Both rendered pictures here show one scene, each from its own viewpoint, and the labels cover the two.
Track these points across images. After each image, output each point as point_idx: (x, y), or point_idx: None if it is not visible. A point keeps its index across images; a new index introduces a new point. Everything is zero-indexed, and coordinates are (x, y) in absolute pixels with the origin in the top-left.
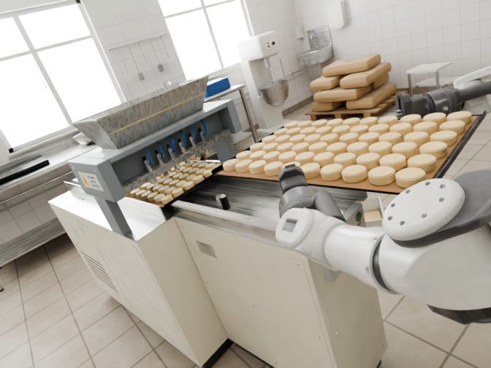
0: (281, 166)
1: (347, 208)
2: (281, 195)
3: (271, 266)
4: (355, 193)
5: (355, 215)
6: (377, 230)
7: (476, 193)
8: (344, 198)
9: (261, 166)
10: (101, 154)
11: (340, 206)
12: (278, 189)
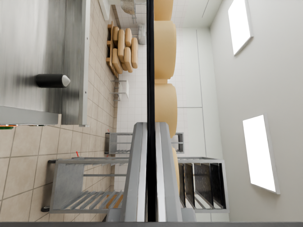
0: (168, 79)
1: (48, 111)
2: (59, 6)
3: None
4: (71, 115)
5: (39, 124)
6: None
7: None
8: (62, 100)
9: (168, 11)
10: None
11: (51, 100)
12: (67, 1)
